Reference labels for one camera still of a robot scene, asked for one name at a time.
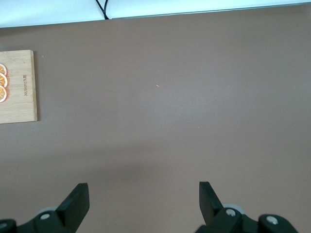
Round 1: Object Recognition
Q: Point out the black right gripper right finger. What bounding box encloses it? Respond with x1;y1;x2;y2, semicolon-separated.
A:
195;181;300;233

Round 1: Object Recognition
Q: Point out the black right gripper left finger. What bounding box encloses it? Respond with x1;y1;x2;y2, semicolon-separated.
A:
0;183;90;233

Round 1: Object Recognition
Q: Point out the bamboo cutting board, metal handle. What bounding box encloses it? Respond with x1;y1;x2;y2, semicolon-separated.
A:
0;50;39;125

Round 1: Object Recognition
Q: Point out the black hanging cable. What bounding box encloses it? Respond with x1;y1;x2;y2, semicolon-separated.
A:
95;0;110;20

